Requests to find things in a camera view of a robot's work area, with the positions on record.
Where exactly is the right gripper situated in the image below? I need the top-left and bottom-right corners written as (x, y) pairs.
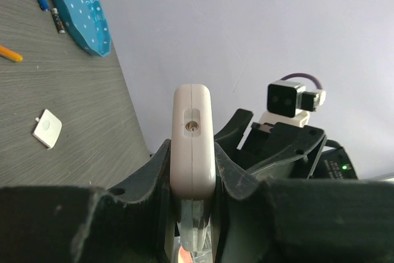
top-left (214, 108), bottom-right (327, 180)

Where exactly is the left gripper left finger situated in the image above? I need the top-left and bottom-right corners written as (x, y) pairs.
top-left (1, 140), bottom-right (171, 262)

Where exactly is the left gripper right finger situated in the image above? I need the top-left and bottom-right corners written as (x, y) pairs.
top-left (212, 145), bottom-right (393, 262)

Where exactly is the white remote control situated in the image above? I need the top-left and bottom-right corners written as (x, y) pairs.
top-left (170, 84), bottom-right (216, 252)

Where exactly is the white battery cover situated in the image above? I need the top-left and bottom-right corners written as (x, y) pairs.
top-left (32, 109), bottom-right (63, 150)

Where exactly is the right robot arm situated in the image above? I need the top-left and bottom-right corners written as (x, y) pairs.
top-left (214, 109), bottom-right (357, 180)

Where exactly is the blue dotted plate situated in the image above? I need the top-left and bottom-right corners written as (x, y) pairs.
top-left (53, 0), bottom-right (111, 57)

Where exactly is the black battery near plate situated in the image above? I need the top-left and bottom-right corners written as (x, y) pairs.
top-left (51, 7), bottom-right (65, 34)

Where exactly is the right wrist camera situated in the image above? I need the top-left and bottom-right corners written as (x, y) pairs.
top-left (259, 80), bottom-right (326, 127)

